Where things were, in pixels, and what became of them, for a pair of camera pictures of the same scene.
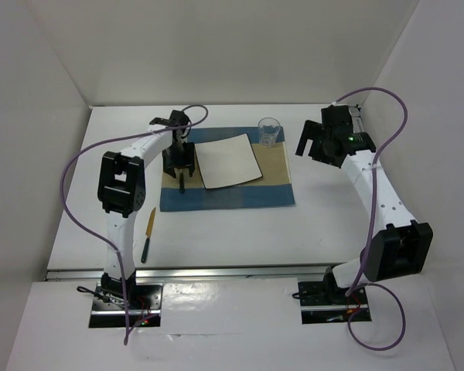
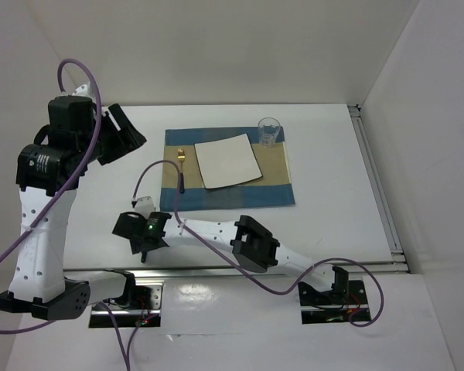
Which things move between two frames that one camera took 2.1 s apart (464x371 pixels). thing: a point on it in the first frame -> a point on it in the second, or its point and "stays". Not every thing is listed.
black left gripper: [187, 161] -> [127, 137]
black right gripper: [311, 131] -> [137, 246]
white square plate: [227, 161] stays
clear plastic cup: [268, 129] stays
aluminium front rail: [185, 273] stays
